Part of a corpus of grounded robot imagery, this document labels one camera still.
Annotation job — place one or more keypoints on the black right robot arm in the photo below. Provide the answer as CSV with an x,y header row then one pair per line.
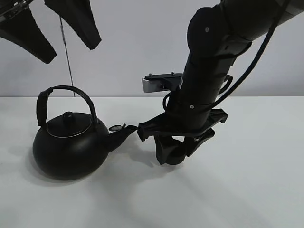
x,y
216,37

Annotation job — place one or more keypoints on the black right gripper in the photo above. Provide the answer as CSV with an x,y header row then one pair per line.
x,y
192,121

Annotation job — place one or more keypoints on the black round teapot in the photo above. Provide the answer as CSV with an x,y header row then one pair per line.
x,y
73,145

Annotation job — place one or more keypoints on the small black teacup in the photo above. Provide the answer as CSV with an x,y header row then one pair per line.
x,y
177,156

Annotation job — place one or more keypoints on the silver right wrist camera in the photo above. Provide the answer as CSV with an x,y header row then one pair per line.
x,y
161,82

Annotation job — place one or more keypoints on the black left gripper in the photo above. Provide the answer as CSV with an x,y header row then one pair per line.
x,y
19,26

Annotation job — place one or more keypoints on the dark thin background pole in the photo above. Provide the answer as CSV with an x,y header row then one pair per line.
x,y
66,51

